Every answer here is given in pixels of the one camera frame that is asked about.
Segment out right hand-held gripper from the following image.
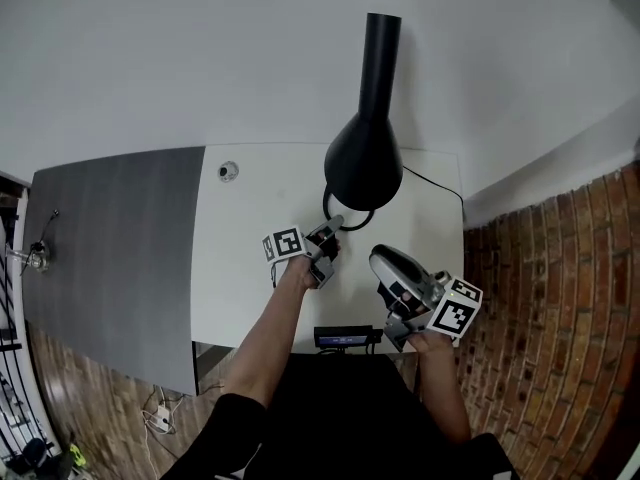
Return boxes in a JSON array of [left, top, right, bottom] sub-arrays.
[[368, 243, 484, 354]]

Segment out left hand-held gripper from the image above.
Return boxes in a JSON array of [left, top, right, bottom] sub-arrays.
[[261, 214, 347, 290]]

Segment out black desk lamp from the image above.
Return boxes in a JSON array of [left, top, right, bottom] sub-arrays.
[[322, 11, 404, 234]]

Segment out person's right forearm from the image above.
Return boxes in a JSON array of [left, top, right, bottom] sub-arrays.
[[407, 331, 474, 444]]

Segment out person's left forearm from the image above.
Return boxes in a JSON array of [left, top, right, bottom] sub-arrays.
[[219, 257, 321, 409]]

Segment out white desk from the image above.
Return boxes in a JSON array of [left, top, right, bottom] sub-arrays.
[[191, 142, 466, 355]]

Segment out grey desk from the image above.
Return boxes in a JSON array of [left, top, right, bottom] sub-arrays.
[[22, 146, 207, 397]]

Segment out black chest-mounted screen device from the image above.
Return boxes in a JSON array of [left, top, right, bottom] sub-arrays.
[[313, 325, 385, 355]]

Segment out person's black shirt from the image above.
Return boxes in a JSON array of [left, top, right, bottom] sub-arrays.
[[164, 352, 516, 480]]

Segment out white power strip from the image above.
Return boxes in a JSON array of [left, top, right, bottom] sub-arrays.
[[149, 402, 174, 432]]

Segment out black metal railing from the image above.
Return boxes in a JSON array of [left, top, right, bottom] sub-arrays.
[[0, 207, 56, 469]]

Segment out thin black cable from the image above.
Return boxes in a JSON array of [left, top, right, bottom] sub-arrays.
[[402, 165, 466, 219]]

